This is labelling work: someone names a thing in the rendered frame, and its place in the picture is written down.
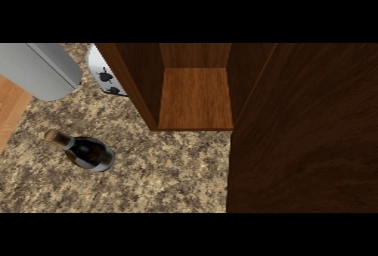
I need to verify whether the brown wooden cabinet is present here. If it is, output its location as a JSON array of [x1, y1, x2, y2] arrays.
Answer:
[[95, 42, 279, 132]]

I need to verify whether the dark wine bottle with cork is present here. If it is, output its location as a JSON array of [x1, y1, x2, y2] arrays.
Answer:
[[43, 129, 117, 173]]

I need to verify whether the dark brown wooden cabinet door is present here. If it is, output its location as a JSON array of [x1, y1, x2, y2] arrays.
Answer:
[[225, 42, 378, 214]]

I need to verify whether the grey rounded appliance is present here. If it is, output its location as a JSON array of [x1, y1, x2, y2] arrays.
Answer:
[[0, 42, 85, 102]]

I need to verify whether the light wooden board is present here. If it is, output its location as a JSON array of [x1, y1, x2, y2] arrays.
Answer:
[[0, 75, 36, 154]]

